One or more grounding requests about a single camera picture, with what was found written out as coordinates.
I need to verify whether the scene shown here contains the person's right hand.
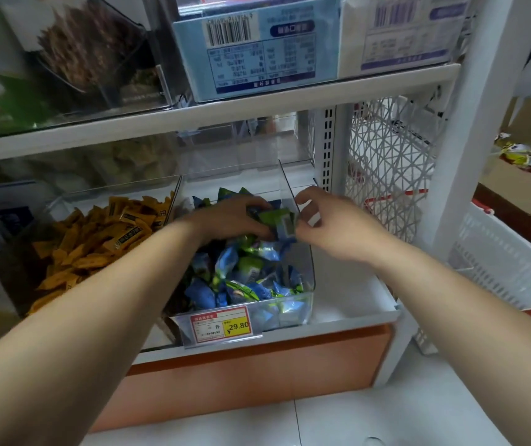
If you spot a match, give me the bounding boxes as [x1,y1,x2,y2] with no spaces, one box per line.
[294,186,383,265]

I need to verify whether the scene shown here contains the person's left hand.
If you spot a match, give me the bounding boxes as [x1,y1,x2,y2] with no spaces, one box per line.
[181,195,277,242]

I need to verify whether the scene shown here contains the green candy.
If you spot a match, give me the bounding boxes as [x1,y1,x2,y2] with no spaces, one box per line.
[254,208,299,241]

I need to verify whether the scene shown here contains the person's right forearm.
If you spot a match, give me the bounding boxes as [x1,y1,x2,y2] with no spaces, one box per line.
[358,237,531,446]

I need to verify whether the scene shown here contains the person's left forearm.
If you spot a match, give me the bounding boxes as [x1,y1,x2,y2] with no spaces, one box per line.
[0,217,206,446]

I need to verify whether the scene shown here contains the clear plastic candy bin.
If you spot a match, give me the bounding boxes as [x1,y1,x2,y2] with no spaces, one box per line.
[165,159,317,350]

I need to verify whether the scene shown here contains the pile of blue green candies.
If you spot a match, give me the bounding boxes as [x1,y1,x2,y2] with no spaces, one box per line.
[183,187,312,330]

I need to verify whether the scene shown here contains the white lattice basket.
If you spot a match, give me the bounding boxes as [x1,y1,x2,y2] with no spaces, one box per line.
[344,95,445,244]

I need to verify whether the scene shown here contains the white shelf rack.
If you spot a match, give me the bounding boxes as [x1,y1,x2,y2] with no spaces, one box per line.
[0,0,531,435]

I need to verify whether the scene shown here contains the red yellow price tag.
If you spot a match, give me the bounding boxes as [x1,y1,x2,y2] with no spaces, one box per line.
[189,305,252,343]

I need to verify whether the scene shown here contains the clear bin of pale snacks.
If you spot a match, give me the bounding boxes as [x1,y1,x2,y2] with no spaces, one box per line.
[24,134,180,193]

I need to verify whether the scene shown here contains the pile of orange candy packets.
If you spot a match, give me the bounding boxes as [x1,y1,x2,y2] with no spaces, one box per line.
[26,192,175,316]

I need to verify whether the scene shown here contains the blue labelled carton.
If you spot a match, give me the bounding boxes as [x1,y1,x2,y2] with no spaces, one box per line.
[172,0,344,103]

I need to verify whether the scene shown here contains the clear bin of orange packets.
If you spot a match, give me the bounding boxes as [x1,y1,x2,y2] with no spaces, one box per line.
[0,176,182,353]

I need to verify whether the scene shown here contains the white basket with red rim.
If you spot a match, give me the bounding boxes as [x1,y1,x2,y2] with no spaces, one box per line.
[363,189,531,356]

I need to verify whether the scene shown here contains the brown cardboard box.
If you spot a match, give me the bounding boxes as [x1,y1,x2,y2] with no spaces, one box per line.
[473,97,531,249]

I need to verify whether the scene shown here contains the white purple labelled carton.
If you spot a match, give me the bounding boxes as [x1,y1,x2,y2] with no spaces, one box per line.
[340,0,470,79]

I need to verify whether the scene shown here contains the yellow snack packets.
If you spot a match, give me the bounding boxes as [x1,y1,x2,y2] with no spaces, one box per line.
[495,133,531,170]

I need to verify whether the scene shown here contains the clear bin of brown snacks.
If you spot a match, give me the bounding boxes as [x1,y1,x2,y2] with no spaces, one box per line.
[0,0,187,117]

